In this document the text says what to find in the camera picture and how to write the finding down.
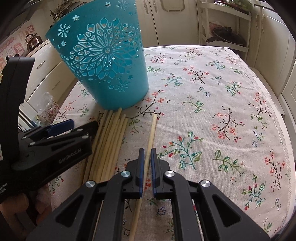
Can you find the plastic bag floral bin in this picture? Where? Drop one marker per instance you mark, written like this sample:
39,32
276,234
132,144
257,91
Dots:
47,109

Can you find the white shelf rack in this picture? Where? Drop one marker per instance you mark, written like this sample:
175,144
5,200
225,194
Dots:
224,24

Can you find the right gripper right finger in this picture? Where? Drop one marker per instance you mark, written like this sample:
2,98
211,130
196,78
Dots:
200,210

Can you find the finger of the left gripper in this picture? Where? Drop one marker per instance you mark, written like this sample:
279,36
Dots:
59,128
79,136

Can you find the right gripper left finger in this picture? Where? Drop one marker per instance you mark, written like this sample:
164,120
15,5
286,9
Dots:
95,211

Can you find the metal kettle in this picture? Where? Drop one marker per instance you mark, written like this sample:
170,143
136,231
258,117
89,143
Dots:
33,41

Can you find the cream kitchen cabinets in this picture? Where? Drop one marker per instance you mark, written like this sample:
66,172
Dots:
271,46

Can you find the black wok pan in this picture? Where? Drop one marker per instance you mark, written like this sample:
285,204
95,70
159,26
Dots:
226,34

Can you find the bamboo chopstick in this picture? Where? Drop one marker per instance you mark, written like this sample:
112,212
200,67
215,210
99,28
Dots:
94,146
118,148
146,169
103,129
102,157
105,175

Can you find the teal perforated plastic basket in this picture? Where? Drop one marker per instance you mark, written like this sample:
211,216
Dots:
101,44

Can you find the utensil wall rack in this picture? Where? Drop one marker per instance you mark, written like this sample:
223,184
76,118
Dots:
64,8

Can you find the floral tablecloth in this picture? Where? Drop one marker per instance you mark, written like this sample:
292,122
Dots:
216,121

